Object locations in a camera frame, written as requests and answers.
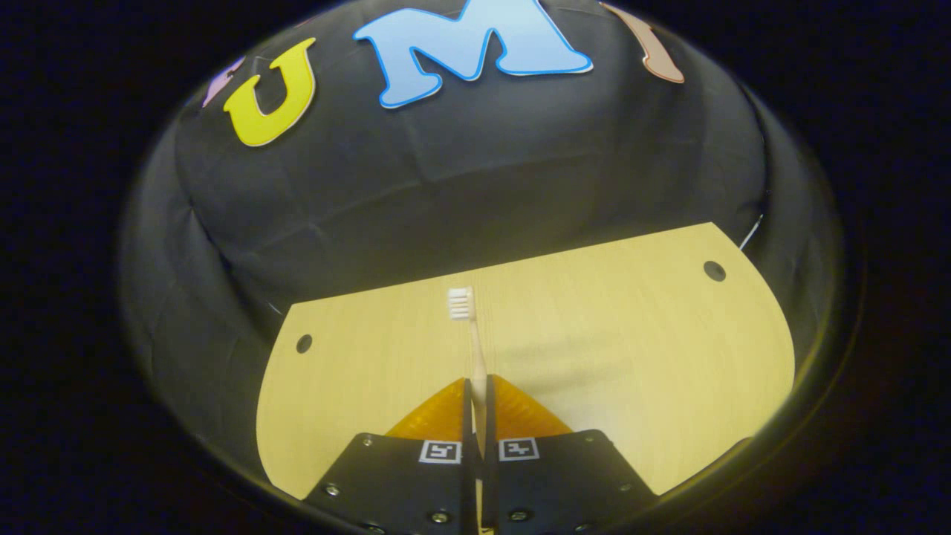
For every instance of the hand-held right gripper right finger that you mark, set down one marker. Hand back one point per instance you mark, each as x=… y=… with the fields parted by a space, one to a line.
x=565 y=479

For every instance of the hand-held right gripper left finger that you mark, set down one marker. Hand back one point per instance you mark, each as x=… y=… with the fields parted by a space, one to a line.
x=401 y=483

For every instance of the wooden toothbrush with white bristles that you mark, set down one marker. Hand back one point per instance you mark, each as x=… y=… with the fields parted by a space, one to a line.
x=478 y=357

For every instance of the light wooden desktop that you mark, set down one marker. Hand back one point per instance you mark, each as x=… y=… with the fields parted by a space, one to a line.
x=631 y=334

